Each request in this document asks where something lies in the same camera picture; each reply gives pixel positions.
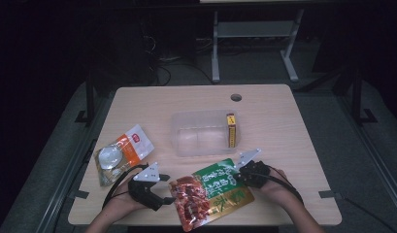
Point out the green and red snack packet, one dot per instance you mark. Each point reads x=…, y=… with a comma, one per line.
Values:
x=209, y=194

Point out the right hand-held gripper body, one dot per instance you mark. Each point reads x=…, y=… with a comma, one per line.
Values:
x=256, y=173

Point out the orange and white snack packet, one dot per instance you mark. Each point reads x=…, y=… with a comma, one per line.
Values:
x=134, y=145

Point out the person's right hand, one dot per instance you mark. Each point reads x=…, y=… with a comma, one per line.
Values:
x=278, y=191

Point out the clear plastic container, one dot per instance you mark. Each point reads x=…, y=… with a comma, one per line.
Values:
x=199, y=134

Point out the white metal table frame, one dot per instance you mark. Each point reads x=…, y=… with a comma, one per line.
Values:
x=254, y=29

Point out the small gold box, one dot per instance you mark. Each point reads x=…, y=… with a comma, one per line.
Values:
x=231, y=131

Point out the black tape strip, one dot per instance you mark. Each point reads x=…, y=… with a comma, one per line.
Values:
x=79, y=194
x=328, y=194

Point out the black metal stand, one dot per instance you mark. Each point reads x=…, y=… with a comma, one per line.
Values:
x=89, y=97
x=357, y=97

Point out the person's left hand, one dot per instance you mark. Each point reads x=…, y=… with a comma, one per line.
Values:
x=121, y=202

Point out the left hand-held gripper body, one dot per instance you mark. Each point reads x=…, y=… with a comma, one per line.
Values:
x=144, y=191

